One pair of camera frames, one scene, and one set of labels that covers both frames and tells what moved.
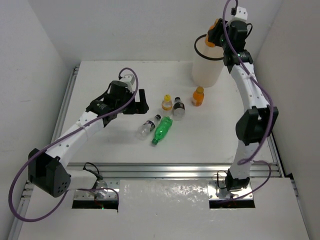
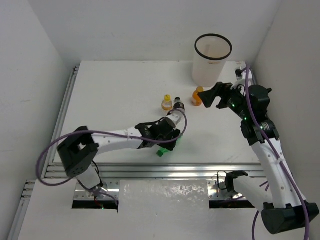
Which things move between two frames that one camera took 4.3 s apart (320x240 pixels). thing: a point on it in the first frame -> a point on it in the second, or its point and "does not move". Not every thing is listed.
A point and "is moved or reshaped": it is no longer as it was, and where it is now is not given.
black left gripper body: [135, 104] -> [173, 137]
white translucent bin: [207, 63] does not move
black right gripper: [215, 33] -> [221, 89]
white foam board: [163, 209] does not move
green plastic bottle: [162, 130] is moved or reshaped
